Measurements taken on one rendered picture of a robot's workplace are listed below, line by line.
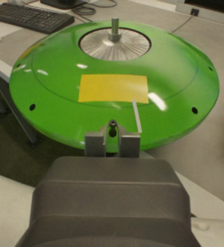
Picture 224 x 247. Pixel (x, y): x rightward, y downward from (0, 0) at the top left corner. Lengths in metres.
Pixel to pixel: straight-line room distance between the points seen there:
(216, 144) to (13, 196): 0.36
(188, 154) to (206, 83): 0.16
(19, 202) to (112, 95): 0.15
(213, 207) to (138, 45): 0.28
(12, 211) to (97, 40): 0.24
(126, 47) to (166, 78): 0.07
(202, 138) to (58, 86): 0.30
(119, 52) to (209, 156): 0.26
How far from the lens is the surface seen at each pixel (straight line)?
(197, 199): 0.33
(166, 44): 0.28
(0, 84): 1.16
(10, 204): 0.22
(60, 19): 0.83
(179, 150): 0.36
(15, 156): 1.56
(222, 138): 0.42
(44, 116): 0.20
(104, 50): 0.25
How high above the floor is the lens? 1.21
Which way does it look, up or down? 51 degrees down
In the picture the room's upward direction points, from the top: 1 degrees clockwise
